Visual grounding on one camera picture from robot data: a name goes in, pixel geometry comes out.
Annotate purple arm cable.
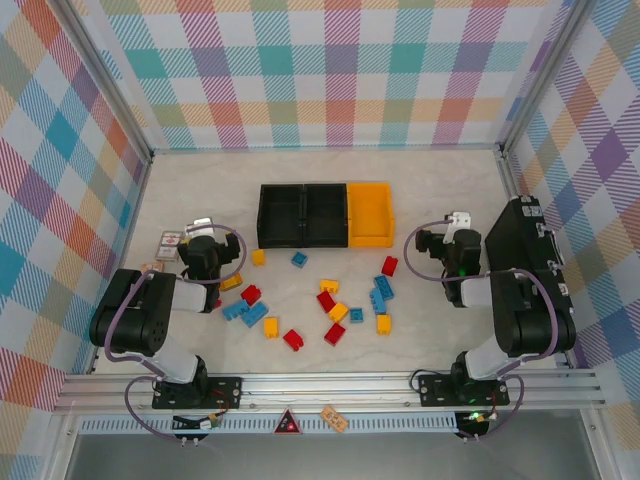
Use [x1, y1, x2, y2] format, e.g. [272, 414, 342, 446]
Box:
[403, 218, 559, 444]
[102, 223, 249, 444]

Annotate yellow plastic bin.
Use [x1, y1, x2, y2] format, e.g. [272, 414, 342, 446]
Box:
[346, 182, 396, 250]

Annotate red warning triangle sticker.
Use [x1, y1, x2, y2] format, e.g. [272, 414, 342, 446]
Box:
[272, 407, 303, 435]

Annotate aluminium back rail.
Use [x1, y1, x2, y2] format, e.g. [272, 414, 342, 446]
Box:
[152, 144, 501, 153]

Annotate grey metal panel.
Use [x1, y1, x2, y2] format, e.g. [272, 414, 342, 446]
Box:
[64, 432, 601, 480]

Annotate long blue lego brick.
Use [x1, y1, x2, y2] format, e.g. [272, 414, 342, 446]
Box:
[222, 299, 251, 323]
[373, 274, 396, 301]
[240, 302, 269, 329]

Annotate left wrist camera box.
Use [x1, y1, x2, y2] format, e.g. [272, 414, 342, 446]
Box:
[184, 216, 215, 237]

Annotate black hard case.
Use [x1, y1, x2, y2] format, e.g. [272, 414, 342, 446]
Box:
[483, 196, 576, 321]

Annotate aluminium front rail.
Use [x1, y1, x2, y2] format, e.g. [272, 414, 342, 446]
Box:
[53, 372, 607, 415]

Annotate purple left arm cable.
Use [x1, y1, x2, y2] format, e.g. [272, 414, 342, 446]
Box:
[102, 223, 249, 444]

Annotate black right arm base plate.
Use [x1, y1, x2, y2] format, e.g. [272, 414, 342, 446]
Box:
[417, 373, 511, 407]

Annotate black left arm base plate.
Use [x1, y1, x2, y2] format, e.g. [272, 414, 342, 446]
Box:
[152, 375, 244, 411]

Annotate orange paper tag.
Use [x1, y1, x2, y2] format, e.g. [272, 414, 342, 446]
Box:
[319, 405, 348, 431]

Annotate playing card box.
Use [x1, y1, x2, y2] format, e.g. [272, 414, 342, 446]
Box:
[155, 229, 182, 262]

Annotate black plastic bin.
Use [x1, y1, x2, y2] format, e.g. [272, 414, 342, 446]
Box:
[302, 183, 350, 250]
[256, 183, 307, 250]

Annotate slotted metal strip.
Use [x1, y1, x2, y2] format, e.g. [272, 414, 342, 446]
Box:
[79, 415, 459, 435]

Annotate aluminium frame post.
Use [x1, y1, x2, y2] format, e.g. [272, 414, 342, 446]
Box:
[58, 0, 155, 160]
[497, 0, 601, 156]

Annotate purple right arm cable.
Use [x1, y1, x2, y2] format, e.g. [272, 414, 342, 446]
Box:
[403, 218, 559, 444]

